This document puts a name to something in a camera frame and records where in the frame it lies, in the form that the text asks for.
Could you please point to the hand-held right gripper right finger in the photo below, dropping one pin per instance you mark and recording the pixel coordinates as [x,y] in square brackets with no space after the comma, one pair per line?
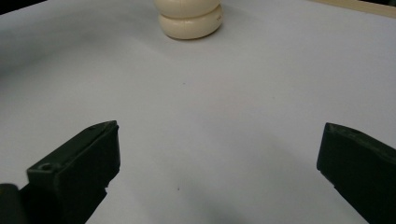
[361,168]

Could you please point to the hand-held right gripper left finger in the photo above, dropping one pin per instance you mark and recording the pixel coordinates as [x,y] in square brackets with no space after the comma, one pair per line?
[74,174]

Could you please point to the cream ribbed cup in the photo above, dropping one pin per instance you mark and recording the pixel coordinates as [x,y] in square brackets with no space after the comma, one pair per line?
[186,25]

